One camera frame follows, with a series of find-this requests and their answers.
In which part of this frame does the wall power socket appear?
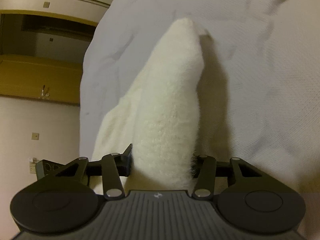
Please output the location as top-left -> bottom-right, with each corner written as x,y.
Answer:
28,158 -> 39,174

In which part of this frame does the wall switch plate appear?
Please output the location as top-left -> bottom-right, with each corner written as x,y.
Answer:
31,132 -> 40,140

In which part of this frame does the white bed sheet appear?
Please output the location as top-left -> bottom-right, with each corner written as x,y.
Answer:
79,0 -> 319,239

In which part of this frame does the cream knitted sweater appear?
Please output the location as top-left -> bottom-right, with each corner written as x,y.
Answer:
92,18 -> 204,191

